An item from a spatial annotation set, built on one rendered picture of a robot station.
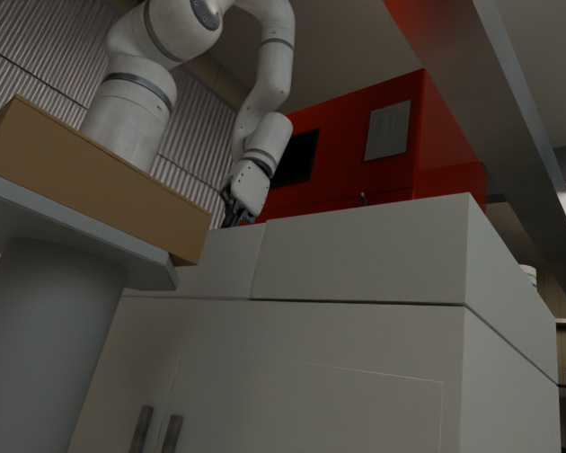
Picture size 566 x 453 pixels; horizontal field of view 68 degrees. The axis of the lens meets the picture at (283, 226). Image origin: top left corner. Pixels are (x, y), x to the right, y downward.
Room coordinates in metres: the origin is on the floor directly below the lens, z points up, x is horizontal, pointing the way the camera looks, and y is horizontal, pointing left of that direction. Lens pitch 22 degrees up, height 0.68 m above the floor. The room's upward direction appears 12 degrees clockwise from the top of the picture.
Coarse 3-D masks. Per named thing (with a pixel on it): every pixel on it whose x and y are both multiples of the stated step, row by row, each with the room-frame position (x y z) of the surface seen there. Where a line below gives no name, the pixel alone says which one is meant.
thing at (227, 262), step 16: (256, 224) 0.72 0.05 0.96; (208, 240) 0.80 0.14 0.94; (224, 240) 0.77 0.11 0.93; (240, 240) 0.74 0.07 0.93; (256, 240) 0.71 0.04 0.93; (208, 256) 0.79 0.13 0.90; (224, 256) 0.76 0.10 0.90; (240, 256) 0.73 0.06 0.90; (256, 256) 0.71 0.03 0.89; (192, 272) 0.82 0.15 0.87; (208, 272) 0.79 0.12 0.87; (224, 272) 0.76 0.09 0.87; (240, 272) 0.73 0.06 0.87; (192, 288) 0.81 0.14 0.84; (208, 288) 0.78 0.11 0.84; (224, 288) 0.75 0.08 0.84; (240, 288) 0.72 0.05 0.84
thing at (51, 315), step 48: (0, 192) 0.38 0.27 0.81; (0, 240) 0.57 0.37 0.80; (48, 240) 0.51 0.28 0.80; (96, 240) 0.46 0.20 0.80; (0, 288) 0.52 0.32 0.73; (48, 288) 0.52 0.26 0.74; (96, 288) 0.55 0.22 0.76; (144, 288) 0.70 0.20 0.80; (0, 336) 0.52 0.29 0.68; (48, 336) 0.53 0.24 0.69; (96, 336) 0.58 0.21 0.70; (0, 384) 0.52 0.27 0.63; (48, 384) 0.54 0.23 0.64; (0, 432) 0.52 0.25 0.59; (48, 432) 0.56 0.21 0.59
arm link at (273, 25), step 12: (240, 0) 0.79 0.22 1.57; (252, 0) 0.79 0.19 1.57; (264, 0) 0.78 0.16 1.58; (276, 0) 0.78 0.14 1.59; (252, 12) 0.81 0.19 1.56; (264, 12) 0.80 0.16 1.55; (276, 12) 0.80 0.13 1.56; (288, 12) 0.80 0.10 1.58; (264, 24) 0.82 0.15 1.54; (276, 24) 0.80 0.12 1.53; (288, 24) 0.81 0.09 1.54; (264, 36) 0.82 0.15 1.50; (276, 36) 0.81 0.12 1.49; (288, 36) 0.82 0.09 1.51
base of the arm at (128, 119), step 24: (96, 96) 0.56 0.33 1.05; (120, 96) 0.54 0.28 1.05; (144, 96) 0.56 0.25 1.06; (96, 120) 0.54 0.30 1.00; (120, 120) 0.54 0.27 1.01; (144, 120) 0.56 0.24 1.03; (168, 120) 0.61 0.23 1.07; (120, 144) 0.55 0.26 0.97; (144, 144) 0.57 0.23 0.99; (144, 168) 0.58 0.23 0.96
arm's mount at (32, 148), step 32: (0, 128) 0.37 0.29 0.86; (32, 128) 0.38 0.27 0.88; (64, 128) 0.40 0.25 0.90; (0, 160) 0.38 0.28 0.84; (32, 160) 0.39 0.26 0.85; (64, 160) 0.41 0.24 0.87; (96, 160) 0.43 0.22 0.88; (64, 192) 0.42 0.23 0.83; (96, 192) 0.44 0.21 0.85; (128, 192) 0.47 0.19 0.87; (160, 192) 0.50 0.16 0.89; (128, 224) 0.48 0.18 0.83; (160, 224) 0.51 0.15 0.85; (192, 224) 0.54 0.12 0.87; (192, 256) 0.55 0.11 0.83
